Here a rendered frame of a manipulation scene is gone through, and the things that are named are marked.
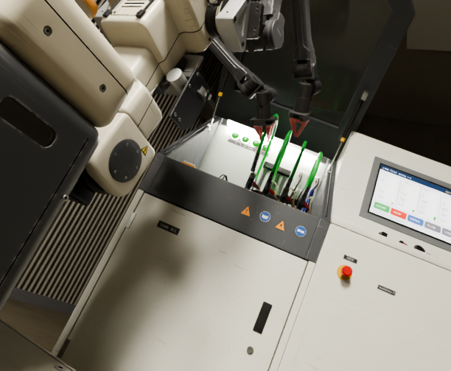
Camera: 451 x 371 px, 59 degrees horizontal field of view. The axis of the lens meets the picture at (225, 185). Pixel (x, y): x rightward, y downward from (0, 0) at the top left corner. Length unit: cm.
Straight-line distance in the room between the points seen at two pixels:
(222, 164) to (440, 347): 125
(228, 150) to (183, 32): 111
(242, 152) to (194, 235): 80
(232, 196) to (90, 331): 67
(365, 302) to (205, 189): 68
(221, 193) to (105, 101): 87
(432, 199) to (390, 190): 19
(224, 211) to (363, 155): 81
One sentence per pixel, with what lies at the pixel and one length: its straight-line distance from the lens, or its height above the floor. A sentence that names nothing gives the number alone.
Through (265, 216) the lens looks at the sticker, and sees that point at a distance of 146.
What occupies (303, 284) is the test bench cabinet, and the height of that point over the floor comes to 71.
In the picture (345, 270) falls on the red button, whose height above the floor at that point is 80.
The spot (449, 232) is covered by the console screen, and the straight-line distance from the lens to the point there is 195.
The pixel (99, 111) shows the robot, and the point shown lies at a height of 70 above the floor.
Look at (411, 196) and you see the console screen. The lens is 195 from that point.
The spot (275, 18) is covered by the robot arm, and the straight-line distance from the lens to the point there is 120.
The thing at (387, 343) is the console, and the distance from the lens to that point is 149.
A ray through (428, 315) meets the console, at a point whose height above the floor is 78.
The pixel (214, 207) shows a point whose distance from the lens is 146.
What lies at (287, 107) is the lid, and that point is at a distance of 211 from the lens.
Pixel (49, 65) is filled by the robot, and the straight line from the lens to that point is 62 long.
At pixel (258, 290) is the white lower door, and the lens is 141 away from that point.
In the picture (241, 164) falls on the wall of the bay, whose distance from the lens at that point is 210.
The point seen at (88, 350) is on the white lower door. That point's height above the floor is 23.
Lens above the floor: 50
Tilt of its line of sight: 17 degrees up
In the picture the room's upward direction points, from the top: 25 degrees clockwise
